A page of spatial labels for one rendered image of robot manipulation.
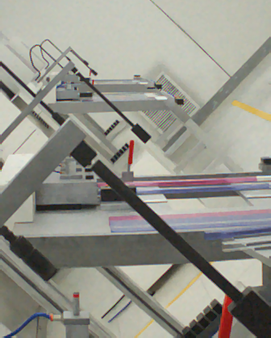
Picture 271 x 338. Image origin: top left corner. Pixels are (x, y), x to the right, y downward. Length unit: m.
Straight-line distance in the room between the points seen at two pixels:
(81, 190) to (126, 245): 0.33
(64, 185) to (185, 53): 6.41
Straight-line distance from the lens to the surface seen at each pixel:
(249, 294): 0.60
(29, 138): 5.24
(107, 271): 2.44
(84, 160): 0.57
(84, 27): 8.30
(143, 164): 5.27
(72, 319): 0.83
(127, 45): 8.31
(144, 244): 1.70
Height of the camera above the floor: 1.38
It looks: 8 degrees down
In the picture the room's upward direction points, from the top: 46 degrees counter-clockwise
